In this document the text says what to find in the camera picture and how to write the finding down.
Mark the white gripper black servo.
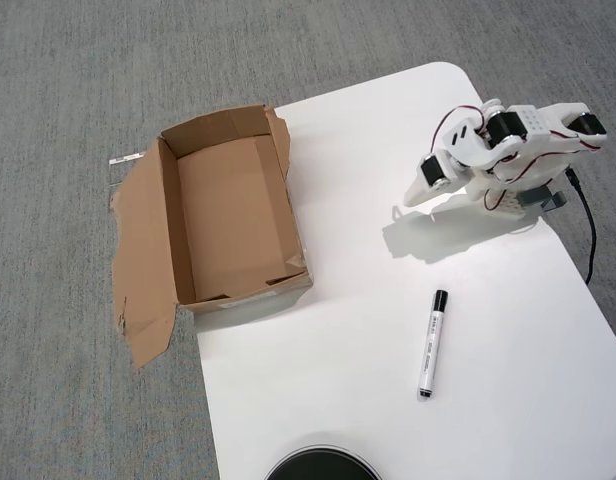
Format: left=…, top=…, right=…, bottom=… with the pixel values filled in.
left=402, top=148, right=473, bottom=206

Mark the black power cable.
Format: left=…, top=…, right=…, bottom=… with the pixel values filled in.
left=565, top=168, right=598, bottom=286

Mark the open brown cardboard box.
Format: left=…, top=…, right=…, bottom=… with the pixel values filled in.
left=109, top=103, right=315, bottom=370

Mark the white marker pen black cap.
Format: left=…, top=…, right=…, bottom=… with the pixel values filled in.
left=416, top=288, right=450, bottom=402

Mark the black round disc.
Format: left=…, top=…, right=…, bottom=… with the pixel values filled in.
left=264, top=444, right=382, bottom=480

